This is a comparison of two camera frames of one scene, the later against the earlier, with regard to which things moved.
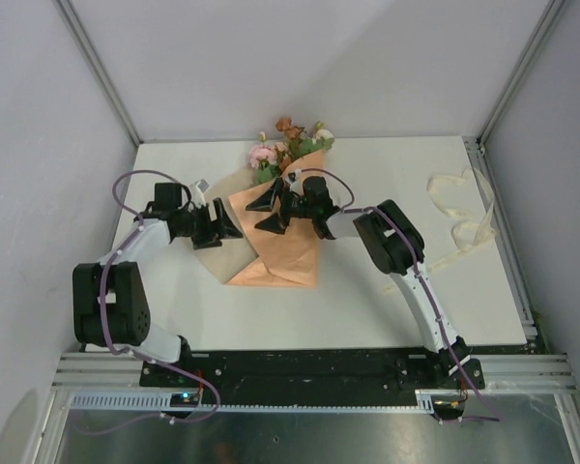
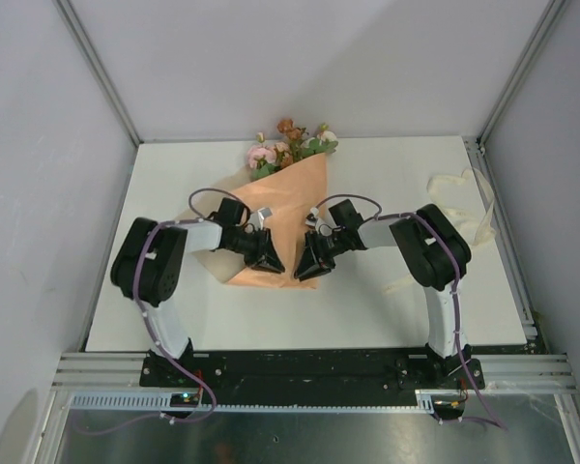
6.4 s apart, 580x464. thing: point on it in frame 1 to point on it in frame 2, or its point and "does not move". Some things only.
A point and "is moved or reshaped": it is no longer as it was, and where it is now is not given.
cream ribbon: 457,195 does not move
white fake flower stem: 323,139 is moved or reshaped
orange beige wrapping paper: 261,256 is moved or reshaped
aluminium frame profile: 99,371 does not move
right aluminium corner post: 539,34 does not move
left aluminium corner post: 96,62 does not move
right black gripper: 278,222 to 315,261
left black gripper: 220,228 to 270,261
